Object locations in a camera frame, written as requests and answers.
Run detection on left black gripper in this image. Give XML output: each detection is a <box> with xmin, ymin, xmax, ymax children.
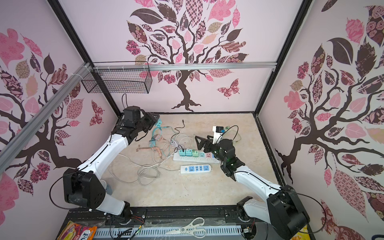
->
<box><xmin>134</xmin><ymin>111</ymin><xmax>159</xmax><ymax>133</ymax></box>

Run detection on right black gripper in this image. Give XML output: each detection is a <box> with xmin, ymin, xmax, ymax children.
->
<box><xmin>196</xmin><ymin>134</ymin><xmax>227</xmax><ymax>166</ymax></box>

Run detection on green charger plug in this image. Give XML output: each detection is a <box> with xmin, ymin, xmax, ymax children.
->
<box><xmin>192</xmin><ymin>150</ymin><xmax>200</xmax><ymax>158</ymax></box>

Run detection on teal charger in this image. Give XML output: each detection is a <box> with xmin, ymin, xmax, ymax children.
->
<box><xmin>156</xmin><ymin>119</ymin><xmax>162</xmax><ymax>128</ymax></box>

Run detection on teal charger plug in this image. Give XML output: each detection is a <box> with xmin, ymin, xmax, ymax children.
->
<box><xmin>178</xmin><ymin>149</ymin><xmax>186</xmax><ymax>157</ymax></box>
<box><xmin>185</xmin><ymin>149</ymin><xmax>193</xmax><ymax>157</ymax></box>

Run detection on long multicolour power strip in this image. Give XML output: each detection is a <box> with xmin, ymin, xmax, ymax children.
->
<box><xmin>173</xmin><ymin>149</ymin><xmax>220</xmax><ymax>164</ymax></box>

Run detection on teal usb cable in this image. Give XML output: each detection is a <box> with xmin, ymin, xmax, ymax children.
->
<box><xmin>148</xmin><ymin>121</ymin><xmax>169</xmax><ymax>148</ymax></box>

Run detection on green usb cable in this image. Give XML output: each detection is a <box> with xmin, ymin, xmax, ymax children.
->
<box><xmin>224</xmin><ymin>125</ymin><xmax>242</xmax><ymax>145</ymax></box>

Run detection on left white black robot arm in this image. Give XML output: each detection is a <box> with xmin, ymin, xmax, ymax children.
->
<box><xmin>61</xmin><ymin>106</ymin><xmax>160</xmax><ymax>225</ymax></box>

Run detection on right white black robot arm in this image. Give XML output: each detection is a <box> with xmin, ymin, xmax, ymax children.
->
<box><xmin>195</xmin><ymin>136</ymin><xmax>310</xmax><ymax>240</ymax></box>

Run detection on small blue-socket power strip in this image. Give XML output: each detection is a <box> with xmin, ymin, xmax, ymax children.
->
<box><xmin>180</xmin><ymin>164</ymin><xmax>212</xmax><ymax>175</ymax></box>

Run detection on white mug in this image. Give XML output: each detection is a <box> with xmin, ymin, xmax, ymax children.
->
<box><xmin>100</xmin><ymin>180</ymin><xmax>113</xmax><ymax>195</ymax></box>

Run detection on red yellow snack packet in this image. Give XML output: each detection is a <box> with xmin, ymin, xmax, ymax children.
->
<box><xmin>57</xmin><ymin>221</ymin><xmax>98</xmax><ymax>240</ymax></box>

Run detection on yellow snack bag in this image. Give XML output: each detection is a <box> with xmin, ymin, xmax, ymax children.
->
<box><xmin>298</xmin><ymin>226</ymin><xmax>311</xmax><ymax>240</ymax></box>

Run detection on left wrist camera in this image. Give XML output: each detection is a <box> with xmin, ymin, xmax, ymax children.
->
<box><xmin>123</xmin><ymin>106</ymin><xmax>141</xmax><ymax>122</ymax></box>

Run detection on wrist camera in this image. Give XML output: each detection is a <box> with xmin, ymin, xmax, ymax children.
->
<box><xmin>123</xmin><ymin>106</ymin><xmax>141</xmax><ymax>122</ymax></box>
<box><xmin>213</xmin><ymin>126</ymin><xmax>225</xmax><ymax>144</ymax></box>

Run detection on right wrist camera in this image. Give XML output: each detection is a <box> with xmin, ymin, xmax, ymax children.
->
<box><xmin>213</xmin><ymin>126</ymin><xmax>225</xmax><ymax>144</ymax></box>

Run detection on pile of chargers and cables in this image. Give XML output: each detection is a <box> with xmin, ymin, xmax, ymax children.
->
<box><xmin>134</xmin><ymin>119</ymin><xmax>199</xmax><ymax>166</ymax></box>

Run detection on black usb cable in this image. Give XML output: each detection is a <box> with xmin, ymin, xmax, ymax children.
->
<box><xmin>169</xmin><ymin>119</ymin><xmax>186</xmax><ymax>152</ymax></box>

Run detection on black wire basket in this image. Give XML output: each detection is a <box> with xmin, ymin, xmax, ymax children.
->
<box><xmin>82</xmin><ymin>61</ymin><xmax>153</xmax><ymax>94</ymax></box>

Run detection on black mounting rail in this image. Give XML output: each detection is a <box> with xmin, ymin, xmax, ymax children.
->
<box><xmin>63</xmin><ymin>205</ymin><xmax>262</xmax><ymax>226</ymax></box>

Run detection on white handled scissors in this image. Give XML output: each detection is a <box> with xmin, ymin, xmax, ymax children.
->
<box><xmin>166</xmin><ymin>217</ymin><xmax>207</xmax><ymax>239</ymax></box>

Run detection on white slotted cable duct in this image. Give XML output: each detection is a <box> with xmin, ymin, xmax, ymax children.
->
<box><xmin>94</xmin><ymin>226</ymin><xmax>243</xmax><ymax>240</ymax></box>

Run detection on aluminium frame bar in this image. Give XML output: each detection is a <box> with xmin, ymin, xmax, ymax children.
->
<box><xmin>1</xmin><ymin>62</ymin><xmax>277</xmax><ymax>173</ymax></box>

